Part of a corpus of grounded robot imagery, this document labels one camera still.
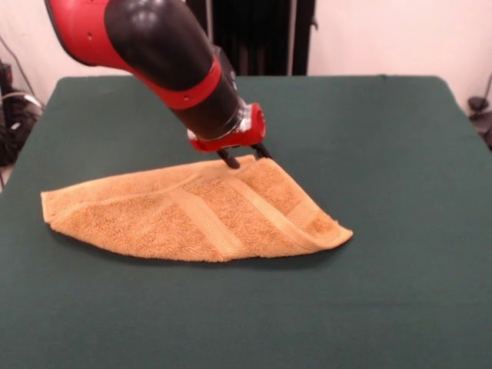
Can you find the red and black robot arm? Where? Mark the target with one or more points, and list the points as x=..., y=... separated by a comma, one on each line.
x=161, y=50

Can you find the orange terry towel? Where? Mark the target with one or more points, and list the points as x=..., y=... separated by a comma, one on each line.
x=173, y=223

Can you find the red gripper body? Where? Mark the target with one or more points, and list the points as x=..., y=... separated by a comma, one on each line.
x=258, y=128

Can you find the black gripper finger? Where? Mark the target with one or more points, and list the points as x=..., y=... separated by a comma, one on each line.
x=262, y=153
x=230, y=161

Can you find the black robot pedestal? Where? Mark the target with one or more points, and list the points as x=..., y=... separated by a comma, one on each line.
x=269, y=38

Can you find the dark green table cloth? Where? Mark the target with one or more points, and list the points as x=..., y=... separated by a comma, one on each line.
x=384, y=192

